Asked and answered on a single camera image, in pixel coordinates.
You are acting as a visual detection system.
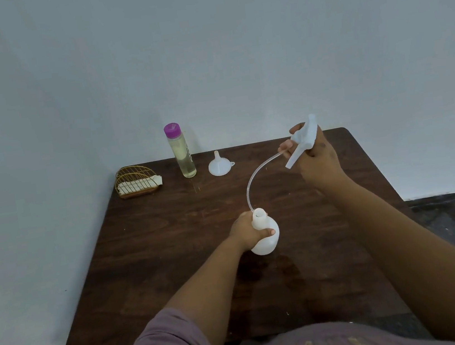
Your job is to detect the white folded napkins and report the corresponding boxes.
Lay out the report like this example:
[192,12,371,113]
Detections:
[117,174,164,196]

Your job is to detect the white plastic spray bottle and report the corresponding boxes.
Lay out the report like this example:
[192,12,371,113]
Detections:
[244,205,283,258]

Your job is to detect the clear plastic bottle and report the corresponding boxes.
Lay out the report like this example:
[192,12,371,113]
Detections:
[166,133,198,181]

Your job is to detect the person's left forearm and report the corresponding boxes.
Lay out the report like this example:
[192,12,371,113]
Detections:
[155,234,265,345]

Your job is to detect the person's left hand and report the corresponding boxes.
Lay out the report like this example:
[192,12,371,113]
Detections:
[224,207,278,255]

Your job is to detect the person's right hand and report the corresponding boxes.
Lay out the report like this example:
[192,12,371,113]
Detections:
[274,117,348,193]

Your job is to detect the white spray trigger with tube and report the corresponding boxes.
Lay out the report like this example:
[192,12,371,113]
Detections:
[236,113,330,214]

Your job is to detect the gold wire napkin holder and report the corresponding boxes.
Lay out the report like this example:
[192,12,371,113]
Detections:
[112,162,164,200]

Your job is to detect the purple bottle cap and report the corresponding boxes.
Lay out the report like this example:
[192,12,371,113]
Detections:
[163,122,183,141]

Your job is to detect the white plastic funnel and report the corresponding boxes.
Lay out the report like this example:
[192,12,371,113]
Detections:
[206,148,237,178]

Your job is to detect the person's right forearm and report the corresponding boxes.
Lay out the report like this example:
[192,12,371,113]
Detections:
[320,157,455,345]

